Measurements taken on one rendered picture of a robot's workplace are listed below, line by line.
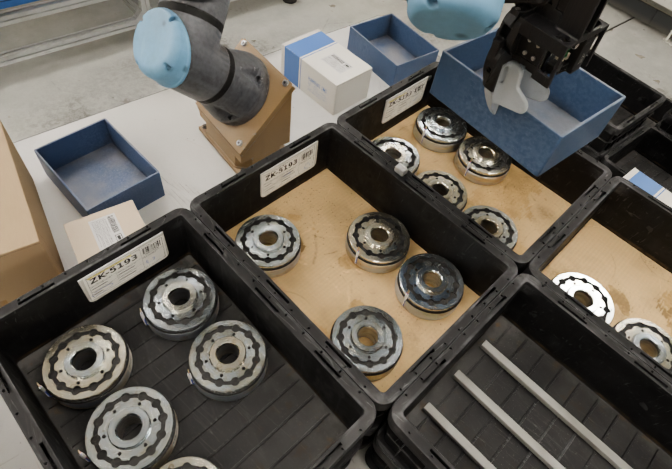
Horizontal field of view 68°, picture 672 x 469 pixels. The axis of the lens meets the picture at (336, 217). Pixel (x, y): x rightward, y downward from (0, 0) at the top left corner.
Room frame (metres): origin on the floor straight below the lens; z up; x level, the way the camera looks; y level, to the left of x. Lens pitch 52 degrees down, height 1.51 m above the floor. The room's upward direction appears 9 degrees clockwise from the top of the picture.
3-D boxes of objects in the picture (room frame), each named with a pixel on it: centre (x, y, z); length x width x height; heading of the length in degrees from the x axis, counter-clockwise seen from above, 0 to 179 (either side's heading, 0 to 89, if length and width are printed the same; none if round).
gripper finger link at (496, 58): (0.52, -0.16, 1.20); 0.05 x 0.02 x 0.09; 134
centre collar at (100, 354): (0.22, 0.29, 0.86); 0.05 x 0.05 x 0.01
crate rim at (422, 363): (0.43, -0.03, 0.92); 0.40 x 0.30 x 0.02; 51
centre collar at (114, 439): (0.14, 0.20, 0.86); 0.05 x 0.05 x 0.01
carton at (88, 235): (0.45, 0.37, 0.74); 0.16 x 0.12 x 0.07; 40
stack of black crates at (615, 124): (1.46, -0.74, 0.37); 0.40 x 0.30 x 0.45; 46
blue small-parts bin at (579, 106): (0.60, -0.23, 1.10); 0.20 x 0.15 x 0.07; 46
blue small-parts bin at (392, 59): (1.22, -0.07, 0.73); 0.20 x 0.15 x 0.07; 43
